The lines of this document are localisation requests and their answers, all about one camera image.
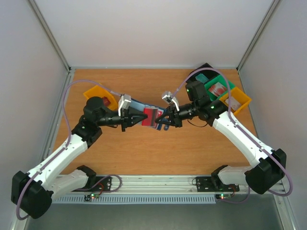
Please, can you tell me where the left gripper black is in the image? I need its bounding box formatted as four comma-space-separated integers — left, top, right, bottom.
97, 107, 148, 132

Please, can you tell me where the blue leather card holder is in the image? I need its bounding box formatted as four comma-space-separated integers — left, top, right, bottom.
130, 99, 169, 131

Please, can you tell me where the red black stripe card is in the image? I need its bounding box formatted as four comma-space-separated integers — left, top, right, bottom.
142, 107, 158, 127

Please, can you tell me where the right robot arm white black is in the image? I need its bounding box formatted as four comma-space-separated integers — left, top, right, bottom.
155, 81, 287, 195

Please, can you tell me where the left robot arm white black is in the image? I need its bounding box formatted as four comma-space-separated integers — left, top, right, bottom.
11, 94, 148, 220

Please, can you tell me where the teal card stack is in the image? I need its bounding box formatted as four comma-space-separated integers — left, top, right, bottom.
195, 73, 209, 84

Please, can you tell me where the white red card stack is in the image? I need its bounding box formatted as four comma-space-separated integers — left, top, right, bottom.
208, 82, 227, 97

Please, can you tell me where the white grey card stack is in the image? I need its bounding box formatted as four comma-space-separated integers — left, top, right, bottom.
225, 96, 241, 111

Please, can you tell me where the yellow bin on left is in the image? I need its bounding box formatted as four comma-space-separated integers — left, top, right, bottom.
83, 85, 118, 111

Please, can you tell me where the yellow bin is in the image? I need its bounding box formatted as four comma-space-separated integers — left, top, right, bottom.
231, 87, 252, 115
83, 85, 118, 111

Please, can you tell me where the black bin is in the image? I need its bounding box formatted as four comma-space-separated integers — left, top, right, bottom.
186, 70, 219, 83

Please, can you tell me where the green bin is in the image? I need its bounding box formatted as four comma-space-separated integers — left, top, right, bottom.
204, 75, 228, 101

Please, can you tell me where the yellow bin on right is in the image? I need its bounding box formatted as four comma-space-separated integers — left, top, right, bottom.
231, 87, 252, 115

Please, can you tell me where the left controller board green LED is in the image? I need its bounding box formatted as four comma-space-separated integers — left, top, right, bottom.
84, 193, 100, 202

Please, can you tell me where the controller board green led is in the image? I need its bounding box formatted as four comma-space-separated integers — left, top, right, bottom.
215, 193, 234, 200
84, 193, 100, 202

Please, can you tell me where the right controller board green LED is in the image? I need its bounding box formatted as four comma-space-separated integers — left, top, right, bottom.
215, 193, 234, 200

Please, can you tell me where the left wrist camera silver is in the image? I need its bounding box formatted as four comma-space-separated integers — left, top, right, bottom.
118, 94, 131, 116

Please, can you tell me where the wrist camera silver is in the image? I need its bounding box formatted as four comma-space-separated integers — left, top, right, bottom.
161, 91, 179, 111
118, 94, 131, 116

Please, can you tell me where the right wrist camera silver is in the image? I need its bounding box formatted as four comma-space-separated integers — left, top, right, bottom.
161, 91, 179, 111

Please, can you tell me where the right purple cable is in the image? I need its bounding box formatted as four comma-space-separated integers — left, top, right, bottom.
171, 67, 294, 204

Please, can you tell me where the purple cable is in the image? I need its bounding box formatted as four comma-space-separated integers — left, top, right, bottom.
15, 80, 125, 220
171, 67, 294, 204

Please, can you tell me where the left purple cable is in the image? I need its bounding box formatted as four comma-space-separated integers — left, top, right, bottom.
15, 80, 125, 220

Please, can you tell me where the aluminium rail front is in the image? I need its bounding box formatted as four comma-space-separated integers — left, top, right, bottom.
23, 174, 286, 195

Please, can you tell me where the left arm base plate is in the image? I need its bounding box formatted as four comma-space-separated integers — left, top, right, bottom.
74, 176, 112, 192

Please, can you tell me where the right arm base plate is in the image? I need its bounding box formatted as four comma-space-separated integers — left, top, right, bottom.
192, 176, 240, 193

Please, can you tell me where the slotted cable duct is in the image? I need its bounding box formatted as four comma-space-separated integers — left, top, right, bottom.
54, 194, 216, 205

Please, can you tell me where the aluminium frame post right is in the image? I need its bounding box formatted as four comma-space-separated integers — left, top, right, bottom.
236, 0, 282, 71

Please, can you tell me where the aluminium frame post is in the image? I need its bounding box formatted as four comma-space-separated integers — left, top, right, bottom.
27, 0, 71, 73
236, 0, 282, 71

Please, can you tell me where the aluminium frame post left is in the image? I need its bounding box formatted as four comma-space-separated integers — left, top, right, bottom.
27, 0, 71, 73

